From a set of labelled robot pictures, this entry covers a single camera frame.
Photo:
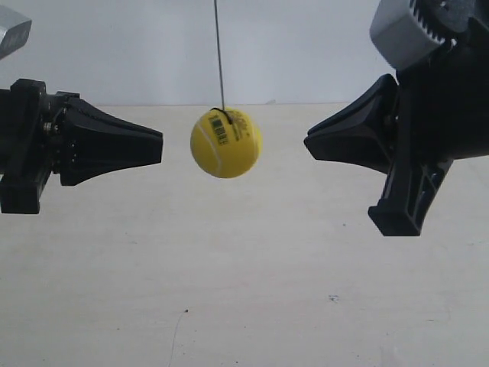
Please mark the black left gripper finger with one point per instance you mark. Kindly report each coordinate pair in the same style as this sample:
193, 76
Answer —
95, 143

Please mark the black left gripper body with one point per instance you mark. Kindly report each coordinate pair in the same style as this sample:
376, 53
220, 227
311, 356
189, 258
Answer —
31, 122

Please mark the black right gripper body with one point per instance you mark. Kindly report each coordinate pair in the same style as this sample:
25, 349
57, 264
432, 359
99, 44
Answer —
442, 117

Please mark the yellow tennis ball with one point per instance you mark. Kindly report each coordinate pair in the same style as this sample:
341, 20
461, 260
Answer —
225, 143

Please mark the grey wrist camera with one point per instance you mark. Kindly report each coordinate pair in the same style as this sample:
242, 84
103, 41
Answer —
405, 34
15, 30

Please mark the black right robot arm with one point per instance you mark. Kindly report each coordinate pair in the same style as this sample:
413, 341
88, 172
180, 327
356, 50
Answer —
467, 21

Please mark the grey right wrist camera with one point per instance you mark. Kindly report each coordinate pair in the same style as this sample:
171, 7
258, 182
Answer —
405, 34

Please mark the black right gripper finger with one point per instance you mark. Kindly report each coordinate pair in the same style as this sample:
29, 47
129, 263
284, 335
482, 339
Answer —
362, 132

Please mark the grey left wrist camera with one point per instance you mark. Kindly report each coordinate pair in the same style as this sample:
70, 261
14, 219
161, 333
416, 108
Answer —
15, 30

